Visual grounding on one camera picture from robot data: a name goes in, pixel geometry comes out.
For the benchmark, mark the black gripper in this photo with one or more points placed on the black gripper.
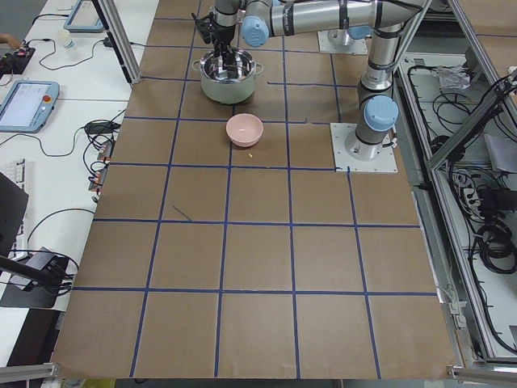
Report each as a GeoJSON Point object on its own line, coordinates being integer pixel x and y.
{"type": "Point", "coordinates": [223, 34]}

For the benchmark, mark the pale green steel pot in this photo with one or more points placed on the pale green steel pot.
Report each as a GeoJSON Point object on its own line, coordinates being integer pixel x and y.
{"type": "Point", "coordinates": [226, 89]}

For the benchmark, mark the pink bowl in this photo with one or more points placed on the pink bowl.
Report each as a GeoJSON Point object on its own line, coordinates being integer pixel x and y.
{"type": "Point", "coordinates": [244, 130]}

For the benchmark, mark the blue teach pendant far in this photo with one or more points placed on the blue teach pendant far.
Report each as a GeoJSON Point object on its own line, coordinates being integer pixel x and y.
{"type": "Point", "coordinates": [83, 18]}

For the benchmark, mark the blue teach pendant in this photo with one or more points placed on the blue teach pendant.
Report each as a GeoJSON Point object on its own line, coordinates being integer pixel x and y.
{"type": "Point", "coordinates": [28, 106]}
{"type": "Point", "coordinates": [83, 18]}

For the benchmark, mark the black power adapter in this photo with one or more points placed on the black power adapter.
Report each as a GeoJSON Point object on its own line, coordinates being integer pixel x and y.
{"type": "Point", "coordinates": [101, 127]}

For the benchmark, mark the paper cup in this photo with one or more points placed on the paper cup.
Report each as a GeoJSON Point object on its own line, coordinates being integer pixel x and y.
{"type": "Point", "coordinates": [66, 39]}

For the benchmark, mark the blue teach pendant near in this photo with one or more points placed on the blue teach pendant near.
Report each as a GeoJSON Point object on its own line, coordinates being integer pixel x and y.
{"type": "Point", "coordinates": [28, 106]}

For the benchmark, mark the white keyboard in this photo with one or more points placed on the white keyboard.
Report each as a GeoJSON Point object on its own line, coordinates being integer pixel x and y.
{"type": "Point", "coordinates": [14, 201]}

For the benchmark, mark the aluminium frame post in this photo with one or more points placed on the aluminium frame post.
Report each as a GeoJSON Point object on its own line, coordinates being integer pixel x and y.
{"type": "Point", "coordinates": [112, 23]}

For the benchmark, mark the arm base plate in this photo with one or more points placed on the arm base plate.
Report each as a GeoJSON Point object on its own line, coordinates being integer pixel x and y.
{"type": "Point", "coordinates": [351, 155]}
{"type": "Point", "coordinates": [325, 46]}

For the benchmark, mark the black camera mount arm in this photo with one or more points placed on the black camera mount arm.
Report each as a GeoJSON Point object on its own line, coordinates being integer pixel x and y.
{"type": "Point", "coordinates": [52, 277]}

